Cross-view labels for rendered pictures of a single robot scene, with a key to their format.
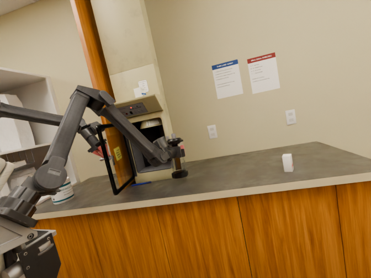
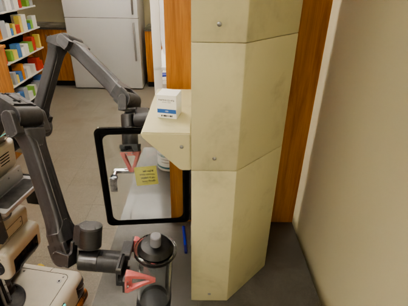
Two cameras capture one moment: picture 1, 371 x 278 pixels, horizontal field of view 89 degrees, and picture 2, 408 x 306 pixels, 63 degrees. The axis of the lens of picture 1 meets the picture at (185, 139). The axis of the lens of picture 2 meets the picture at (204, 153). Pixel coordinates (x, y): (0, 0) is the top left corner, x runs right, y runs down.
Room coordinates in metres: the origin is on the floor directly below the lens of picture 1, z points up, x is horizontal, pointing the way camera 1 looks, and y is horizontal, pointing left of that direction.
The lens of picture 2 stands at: (1.14, -0.58, 1.84)
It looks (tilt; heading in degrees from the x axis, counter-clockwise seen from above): 29 degrees down; 78
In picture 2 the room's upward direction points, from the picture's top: 1 degrees clockwise
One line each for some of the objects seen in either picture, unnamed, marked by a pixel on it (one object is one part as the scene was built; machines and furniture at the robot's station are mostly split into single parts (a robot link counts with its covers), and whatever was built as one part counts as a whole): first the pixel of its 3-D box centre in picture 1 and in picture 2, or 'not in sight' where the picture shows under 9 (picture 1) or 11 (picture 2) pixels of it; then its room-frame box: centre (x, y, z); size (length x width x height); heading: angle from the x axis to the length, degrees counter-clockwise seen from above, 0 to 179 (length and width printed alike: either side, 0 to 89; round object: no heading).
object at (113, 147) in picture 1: (117, 155); (145, 178); (1.15, 0.43, 1.19); 0.30 x 0.01 x 0.40; 173
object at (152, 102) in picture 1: (136, 107); (172, 124); (1.23, 0.27, 1.46); 0.32 x 0.12 x 0.10; 78
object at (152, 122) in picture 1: (151, 122); not in sight; (1.38, 0.22, 1.34); 0.18 x 0.18 x 0.05
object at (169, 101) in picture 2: (139, 92); (169, 103); (1.22, 0.22, 1.54); 0.05 x 0.05 x 0.06; 67
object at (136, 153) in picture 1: (154, 143); not in sight; (1.41, 0.23, 1.19); 0.26 x 0.24 x 0.35; 78
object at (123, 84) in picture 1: (150, 125); (234, 167); (1.41, 0.23, 1.33); 0.32 x 0.25 x 0.77; 78
